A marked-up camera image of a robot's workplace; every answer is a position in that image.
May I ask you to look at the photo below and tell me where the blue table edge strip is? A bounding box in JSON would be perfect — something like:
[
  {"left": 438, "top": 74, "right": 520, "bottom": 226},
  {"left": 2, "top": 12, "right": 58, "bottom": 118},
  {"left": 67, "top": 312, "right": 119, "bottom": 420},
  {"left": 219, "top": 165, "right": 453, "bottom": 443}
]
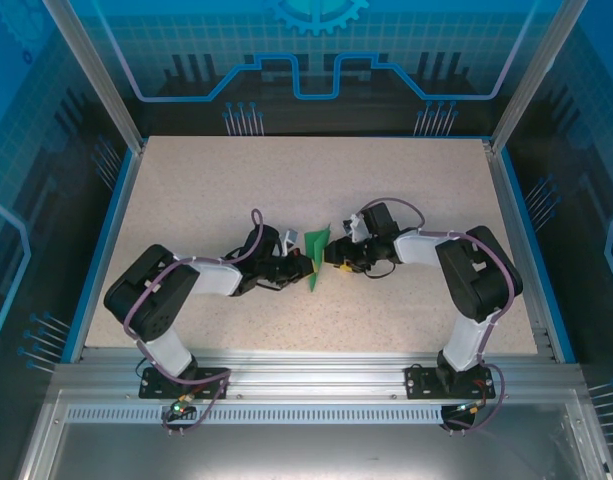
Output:
[
  {"left": 60, "top": 148, "right": 140, "bottom": 365},
  {"left": 499, "top": 148, "right": 578, "bottom": 364}
]

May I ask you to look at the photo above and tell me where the grey metal tray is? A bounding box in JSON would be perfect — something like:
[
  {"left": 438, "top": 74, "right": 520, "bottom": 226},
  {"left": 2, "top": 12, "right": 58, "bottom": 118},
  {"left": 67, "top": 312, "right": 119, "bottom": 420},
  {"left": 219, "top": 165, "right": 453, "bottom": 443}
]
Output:
[{"left": 15, "top": 389, "right": 613, "bottom": 480}]

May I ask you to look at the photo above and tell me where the aluminium mounting rail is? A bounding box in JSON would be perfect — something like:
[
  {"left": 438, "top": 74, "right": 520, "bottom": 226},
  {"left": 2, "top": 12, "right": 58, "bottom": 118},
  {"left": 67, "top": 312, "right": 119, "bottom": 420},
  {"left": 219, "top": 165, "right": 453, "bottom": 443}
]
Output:
[{"left": 53, "top": 348, "right": 582, "bottom": 401}]

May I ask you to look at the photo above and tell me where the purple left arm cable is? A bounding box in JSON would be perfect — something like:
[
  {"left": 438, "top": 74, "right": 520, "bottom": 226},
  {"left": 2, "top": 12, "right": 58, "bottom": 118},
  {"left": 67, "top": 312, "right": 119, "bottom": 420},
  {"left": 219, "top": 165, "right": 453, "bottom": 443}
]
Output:
[{"left": 121, "top": 207, "right": 266, "bottom": 437}]

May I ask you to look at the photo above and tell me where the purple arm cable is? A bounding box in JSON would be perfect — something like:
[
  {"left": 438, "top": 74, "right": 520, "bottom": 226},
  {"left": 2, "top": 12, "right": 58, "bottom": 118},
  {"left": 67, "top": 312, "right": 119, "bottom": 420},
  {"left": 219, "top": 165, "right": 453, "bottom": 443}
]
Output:
[
  {"left": 358, "top": 197, "right": 517, "bottom": 437},
  {"left": 121, "top": 207, "right": 266, "bottom": 437}
]

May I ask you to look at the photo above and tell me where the aluminium side rail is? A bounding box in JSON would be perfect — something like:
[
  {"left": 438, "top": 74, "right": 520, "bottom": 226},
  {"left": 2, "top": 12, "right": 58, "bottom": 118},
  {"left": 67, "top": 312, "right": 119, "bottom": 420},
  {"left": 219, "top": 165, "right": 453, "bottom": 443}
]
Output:
[{"left": 482, "top": 138, "right": 557, "bottom": 361}]

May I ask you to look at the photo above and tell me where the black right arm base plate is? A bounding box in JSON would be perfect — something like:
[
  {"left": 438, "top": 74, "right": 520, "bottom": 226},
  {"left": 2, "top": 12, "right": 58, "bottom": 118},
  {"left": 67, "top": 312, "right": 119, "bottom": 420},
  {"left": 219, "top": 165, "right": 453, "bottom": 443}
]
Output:
[{"left": 404, "top": 363, "right": 497, "bottom": 401}]

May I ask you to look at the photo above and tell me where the slotted metal cable duct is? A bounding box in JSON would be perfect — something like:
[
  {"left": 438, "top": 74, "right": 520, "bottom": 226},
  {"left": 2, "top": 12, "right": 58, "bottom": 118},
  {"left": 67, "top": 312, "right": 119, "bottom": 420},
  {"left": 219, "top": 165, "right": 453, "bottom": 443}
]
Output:
[{"left": 65, "top": 405, "right": 575, "bottom": 427}]

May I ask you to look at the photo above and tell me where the cable connector with green light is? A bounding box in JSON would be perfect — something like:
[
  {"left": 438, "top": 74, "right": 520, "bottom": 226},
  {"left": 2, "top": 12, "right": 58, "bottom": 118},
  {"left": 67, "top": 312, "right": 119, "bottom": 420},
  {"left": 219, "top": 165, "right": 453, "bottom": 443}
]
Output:
[
  {"left": 453, "top": 399, "right": 490, "bottom": 416},
  {"left": 168, "top": 392, "right": 197, "bottom": 417}
]

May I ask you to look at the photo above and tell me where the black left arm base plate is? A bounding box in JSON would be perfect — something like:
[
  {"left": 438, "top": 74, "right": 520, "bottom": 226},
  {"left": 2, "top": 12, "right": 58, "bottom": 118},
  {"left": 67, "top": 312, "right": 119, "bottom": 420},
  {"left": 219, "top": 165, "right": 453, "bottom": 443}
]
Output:
[{"left": 138, "top": 366, "right": 232, "bottom": 401}]

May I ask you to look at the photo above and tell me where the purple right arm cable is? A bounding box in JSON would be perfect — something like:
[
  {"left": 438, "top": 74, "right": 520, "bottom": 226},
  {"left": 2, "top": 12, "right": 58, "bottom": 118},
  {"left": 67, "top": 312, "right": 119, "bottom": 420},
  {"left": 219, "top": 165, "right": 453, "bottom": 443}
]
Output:
[{"left": 358, "top": 197, "right": 517, "bottom": 437}]

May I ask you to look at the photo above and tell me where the aluminium frame post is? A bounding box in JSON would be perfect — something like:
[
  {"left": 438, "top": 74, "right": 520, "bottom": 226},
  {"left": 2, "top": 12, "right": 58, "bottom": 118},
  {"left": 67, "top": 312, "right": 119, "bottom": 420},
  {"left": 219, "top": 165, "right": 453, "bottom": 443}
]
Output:
[
  {"left": 41, "top": 0, "right": 148, "bottom": 154},
  {"left": 488, "top": 0, "right": 595, "bottom": 154}
]

